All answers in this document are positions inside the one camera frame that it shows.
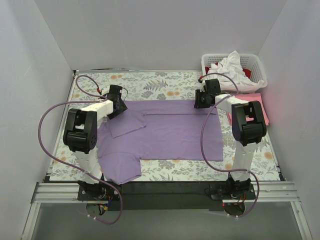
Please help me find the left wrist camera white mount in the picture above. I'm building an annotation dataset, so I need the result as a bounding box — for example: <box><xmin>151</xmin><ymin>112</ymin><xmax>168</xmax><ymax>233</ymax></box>
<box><xmin>98</xmin><ymin>87</ymin><xmax>110</xmax><ymax>102</ymax></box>

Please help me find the aluminium rail frame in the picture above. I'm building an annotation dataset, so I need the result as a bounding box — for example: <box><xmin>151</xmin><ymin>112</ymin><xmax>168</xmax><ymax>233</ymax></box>
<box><xmin>22</xmin><ymin>181</ymin><xmax>312</xmax><ymax>240</ymax></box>

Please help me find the floral patterned table mat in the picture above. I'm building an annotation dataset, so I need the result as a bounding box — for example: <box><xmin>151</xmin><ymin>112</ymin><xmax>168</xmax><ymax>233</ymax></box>
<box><xmin>48</xmin><ymin>71</ymin><xmax>281</xmax><ymax>182</ymax></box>

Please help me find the white crumpled t shirt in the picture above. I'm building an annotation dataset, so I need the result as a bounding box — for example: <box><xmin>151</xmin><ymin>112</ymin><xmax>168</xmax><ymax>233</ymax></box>
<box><xmin>206</xmin><ymin>50</ymin><xmax>265</xmax><ymax>88</ymax></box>

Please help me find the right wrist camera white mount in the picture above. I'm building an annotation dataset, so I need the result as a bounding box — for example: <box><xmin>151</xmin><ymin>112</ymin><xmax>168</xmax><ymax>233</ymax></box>
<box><xmin>198</xmin><ymin>77</ymin><xmax>206</xmax><ymax>92</ymax></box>

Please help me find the purple t shirt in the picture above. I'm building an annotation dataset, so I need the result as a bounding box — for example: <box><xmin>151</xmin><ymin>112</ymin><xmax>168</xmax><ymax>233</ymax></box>
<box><xmin>97</xmin><ymin>99</ymin><xmax>224</xmax><ymax>185</ymax></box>

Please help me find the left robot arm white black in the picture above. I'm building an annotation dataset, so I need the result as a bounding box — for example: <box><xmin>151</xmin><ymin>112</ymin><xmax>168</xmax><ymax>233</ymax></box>
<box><xmin>63</xmin><ymin>84</ymin><xmax>128</xmax><ymax>200</ymax></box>

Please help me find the red t shirt in basket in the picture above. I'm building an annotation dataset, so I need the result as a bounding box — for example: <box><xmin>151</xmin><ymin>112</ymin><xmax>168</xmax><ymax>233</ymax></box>
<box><xmin>204</xmin><ymin>66</ymin><xmax>251</xmax><ymax>79</ymax></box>

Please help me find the white plastic laundry basket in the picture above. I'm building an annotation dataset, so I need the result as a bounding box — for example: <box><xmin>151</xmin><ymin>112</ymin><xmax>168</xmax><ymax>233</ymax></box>
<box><xmin>201</xmin><ymin>53</ymin><xmax>269</xmax><ymax>94</ymax></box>

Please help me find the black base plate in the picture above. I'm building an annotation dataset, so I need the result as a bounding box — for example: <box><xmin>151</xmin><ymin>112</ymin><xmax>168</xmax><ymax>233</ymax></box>
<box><xmin>77</xmin><ymin>180</ymin><xmax>257</xmax><ymax>212</ymax></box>

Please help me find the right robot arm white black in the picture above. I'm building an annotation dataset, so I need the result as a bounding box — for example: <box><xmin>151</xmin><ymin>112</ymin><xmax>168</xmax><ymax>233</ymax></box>
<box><xmin>194</xmin><ymin>78</ymin><xmax>267</xmax><ymax>199</ymax></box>

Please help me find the folded pink t shirt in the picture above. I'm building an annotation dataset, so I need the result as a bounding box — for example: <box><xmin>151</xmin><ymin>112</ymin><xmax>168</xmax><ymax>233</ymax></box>
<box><xmin>227</xmin><ymin>93</ymin><xmax>270</xmax><ymax>126</ymax></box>

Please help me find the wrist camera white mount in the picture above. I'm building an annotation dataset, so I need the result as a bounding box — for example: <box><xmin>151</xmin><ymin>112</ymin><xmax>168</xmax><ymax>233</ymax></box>
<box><xmin>198</xmin><ymin>77</ymin><xmax>206</xmax><ymax>92</ymax></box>
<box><xmin>98</xmin><ymin>87</ymin><xmax>110</xmax><ymax>102</ymax></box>

